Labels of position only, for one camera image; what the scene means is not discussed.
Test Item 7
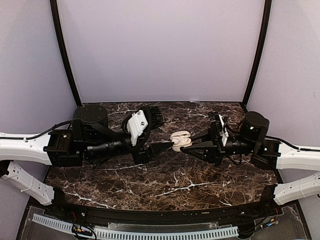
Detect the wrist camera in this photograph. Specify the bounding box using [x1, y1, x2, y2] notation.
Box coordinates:
[121, 106, 165, 148]
[208, 111, 229, 147]

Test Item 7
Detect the white slotted cable duct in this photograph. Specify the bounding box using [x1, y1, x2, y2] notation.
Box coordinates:
[32, 213, 239, 240]

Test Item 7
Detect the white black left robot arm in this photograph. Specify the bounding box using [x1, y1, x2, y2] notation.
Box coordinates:
[0, 104, 173, 218]

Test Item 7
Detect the black frame post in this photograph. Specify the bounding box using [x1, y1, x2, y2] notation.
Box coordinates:
[49, 0, 82, 107]
[240, 0, 272, 112]

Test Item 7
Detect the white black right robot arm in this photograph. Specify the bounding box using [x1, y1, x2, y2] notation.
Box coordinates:
[180, 111, 320, 217]

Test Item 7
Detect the black left frame post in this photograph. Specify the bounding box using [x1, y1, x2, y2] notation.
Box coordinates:
[49, 0, 82, 107]

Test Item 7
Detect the black right frame post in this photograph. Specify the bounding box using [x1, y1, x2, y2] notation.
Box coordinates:
[240, 0, 272, 112]

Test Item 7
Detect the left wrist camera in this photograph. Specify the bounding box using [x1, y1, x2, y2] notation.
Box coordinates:
[121, 106, 165, 148]

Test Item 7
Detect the white charging case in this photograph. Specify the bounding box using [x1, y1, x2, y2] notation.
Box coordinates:
[170, 130, 192, 152]

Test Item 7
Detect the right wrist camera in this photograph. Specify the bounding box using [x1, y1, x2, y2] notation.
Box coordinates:
[208, 111, 229, 147]

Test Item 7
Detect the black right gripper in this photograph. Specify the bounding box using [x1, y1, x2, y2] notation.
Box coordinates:
[181, 127, 257, 167]

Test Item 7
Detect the black front aluminium rail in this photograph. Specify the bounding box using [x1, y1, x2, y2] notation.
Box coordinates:
[46, 201, 283, 226]

